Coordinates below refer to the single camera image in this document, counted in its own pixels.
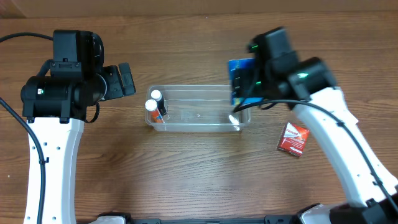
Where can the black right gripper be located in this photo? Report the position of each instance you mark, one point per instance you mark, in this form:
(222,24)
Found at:
(240,82)

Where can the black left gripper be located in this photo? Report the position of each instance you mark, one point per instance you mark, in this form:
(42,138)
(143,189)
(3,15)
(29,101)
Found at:
(113,82)

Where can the clear plastic container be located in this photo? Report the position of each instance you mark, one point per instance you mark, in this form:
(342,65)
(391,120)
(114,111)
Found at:
(198,108)

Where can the blue medicine box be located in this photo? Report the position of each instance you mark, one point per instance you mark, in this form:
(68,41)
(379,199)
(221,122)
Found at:
(241,62)

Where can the orange bottle white cap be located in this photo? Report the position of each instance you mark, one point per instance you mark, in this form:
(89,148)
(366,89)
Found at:
(151,107)

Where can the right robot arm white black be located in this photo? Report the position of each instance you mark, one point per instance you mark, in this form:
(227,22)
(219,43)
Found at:
(275,74)

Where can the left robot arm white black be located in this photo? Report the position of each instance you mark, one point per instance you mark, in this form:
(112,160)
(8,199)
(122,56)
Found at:
(55,102)

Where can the red medicine box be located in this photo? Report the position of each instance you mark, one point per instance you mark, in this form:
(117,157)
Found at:
(293,139)

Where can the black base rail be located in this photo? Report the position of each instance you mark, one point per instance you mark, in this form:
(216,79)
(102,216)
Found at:
(268,219)

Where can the dark bottle white cap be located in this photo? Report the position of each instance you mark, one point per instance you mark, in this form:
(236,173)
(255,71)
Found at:
(159,98)

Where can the cardboard backdrop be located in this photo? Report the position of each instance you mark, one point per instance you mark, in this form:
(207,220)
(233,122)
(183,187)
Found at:
(95,8)

